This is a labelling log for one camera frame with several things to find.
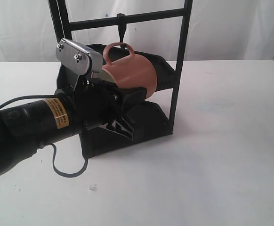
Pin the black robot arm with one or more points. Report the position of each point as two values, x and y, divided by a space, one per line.
47 119

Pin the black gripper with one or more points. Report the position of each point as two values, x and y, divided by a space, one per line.
102 104

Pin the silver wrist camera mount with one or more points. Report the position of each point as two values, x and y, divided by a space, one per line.
78 59

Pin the white backdrop curtain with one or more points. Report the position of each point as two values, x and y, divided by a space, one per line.
218 29

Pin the black metal shelf rack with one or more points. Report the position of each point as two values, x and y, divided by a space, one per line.
148 114

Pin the brown ceramic mug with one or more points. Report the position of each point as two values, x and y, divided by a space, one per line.
128 72

